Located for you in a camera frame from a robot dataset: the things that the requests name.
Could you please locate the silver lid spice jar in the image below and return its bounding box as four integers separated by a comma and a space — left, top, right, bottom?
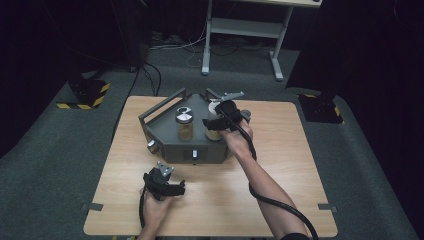
175, 106, 195, 142

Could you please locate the white metal table frame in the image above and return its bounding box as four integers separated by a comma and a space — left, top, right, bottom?
200, 0, 324, 82

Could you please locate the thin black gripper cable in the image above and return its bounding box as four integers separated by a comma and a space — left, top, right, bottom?
138, 188, 147, 230

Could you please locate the grey metal box machine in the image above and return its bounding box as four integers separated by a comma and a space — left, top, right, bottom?
138, 87, 253, 165

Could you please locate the black yellow striped stand base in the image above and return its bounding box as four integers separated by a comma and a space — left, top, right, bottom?
297, 93, 345, 125
55, 78, 111, 111

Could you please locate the white floor cable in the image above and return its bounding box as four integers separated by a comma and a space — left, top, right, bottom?
149, 23, 209, 69

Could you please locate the person's left hand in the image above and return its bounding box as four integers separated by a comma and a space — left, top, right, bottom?
139, 191, 174, 231

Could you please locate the black floor cable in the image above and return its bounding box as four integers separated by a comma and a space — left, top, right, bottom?
111, 61, 163, 141

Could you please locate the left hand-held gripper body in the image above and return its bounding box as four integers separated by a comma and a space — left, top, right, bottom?
143, 162, 186, 202

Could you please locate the white lid spice jar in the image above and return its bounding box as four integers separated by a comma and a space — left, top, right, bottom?
204, 100, 225, 142

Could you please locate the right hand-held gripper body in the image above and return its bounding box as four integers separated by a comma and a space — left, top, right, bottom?
215, 91, 245, 129

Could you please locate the grey tape mark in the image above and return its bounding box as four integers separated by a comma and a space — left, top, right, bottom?
81, 202, 105, 212

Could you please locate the person's right hand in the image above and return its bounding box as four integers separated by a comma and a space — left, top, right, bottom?
219, 119, 254, 158

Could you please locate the dark curtain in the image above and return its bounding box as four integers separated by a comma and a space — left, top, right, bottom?
285, 0, 424, 101

